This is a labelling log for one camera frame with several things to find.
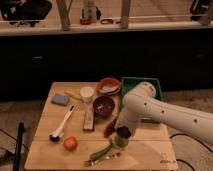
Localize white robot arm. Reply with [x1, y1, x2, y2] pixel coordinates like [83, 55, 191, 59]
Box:
[116, 82, 213, 144]

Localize dark red grapes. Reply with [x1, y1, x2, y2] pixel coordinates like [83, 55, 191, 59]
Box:
[104, 118, 117, 138]

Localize wooden block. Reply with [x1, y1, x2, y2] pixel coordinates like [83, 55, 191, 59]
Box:
[83, 108, 94, 131]

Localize dark red bowl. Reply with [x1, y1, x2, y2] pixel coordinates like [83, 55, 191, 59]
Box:
[93, 96, 115, 118]

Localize black office chair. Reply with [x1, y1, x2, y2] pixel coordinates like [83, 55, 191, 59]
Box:
[0, 0, 52, 27]

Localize black cable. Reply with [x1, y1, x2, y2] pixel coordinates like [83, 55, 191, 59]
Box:
[169, 132, 213, 171]

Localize green plastic cup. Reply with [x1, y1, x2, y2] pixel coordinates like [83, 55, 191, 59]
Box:
[113, 134, 129, 149]

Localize blue sponge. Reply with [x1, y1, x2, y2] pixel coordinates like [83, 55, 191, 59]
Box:
[51, 94, 69, 106]

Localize black pole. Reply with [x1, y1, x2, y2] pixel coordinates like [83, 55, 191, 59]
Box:
[13, 122, 24, 171]

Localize white bottle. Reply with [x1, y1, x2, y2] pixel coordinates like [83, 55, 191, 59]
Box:
[83, 0, 101, 23]

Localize dark metal cup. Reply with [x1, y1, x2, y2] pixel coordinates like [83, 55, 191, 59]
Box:
[116, 126, 131, 139]

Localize green pepper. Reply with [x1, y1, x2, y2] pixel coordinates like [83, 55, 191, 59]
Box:
[89, 141, 113, 160]

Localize orange bowl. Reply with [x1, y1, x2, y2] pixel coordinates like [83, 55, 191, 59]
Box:
[97, 77, 121, 95]

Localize orange tomato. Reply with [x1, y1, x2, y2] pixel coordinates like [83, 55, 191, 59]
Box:
[63, 136, 77, 151]

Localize white dish brush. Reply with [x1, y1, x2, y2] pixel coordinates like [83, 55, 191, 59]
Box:
[49, 105, 75, 142]

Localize green plastic tray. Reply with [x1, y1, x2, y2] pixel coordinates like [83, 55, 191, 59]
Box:
[121, 77, 163, 101]

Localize white cup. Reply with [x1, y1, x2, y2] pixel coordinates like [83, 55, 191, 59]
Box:
[80, 86, 94, 102]

